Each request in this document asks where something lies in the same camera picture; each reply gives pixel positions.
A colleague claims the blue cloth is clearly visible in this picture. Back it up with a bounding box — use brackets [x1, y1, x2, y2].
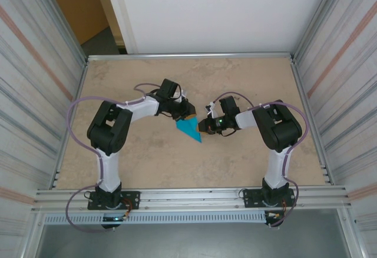
[175, 115, 203, 144]

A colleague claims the wide aluminium mounting rail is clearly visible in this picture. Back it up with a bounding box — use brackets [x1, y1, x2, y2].
[34, 184, 353, 213]

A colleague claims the brown wooden door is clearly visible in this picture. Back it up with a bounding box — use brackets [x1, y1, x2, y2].
[42, 0, 118, 46]

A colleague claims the small controller board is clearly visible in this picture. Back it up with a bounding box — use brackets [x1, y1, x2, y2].
[264, 210, 284, 222]
[101, 215, 130, 223]

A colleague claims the thin aluminium table rail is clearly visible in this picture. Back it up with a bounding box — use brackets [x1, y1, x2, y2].
[86, 52, 295, 62]

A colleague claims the white door frame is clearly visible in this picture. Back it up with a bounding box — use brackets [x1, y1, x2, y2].
[101, 0, 139, 55]

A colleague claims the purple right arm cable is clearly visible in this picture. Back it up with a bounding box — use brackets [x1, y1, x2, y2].
[210, 92, 309, 229]

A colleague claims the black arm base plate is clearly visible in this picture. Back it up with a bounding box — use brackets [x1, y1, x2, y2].
[242, 188, 296, 209]
[87, 191, 141, 211]

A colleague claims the corrugated metal side panel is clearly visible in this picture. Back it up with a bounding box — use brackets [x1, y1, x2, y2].
[294, 0, 377, 220]
[0, 0, 88, 220]

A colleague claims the aluminium side rail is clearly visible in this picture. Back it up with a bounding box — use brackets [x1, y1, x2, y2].
[290, 59, 336, 186]
[48, 59, 89, 190]

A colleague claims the slotted grey cable duct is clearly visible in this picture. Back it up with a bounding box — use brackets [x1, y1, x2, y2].
[43, 211, 267, 225]

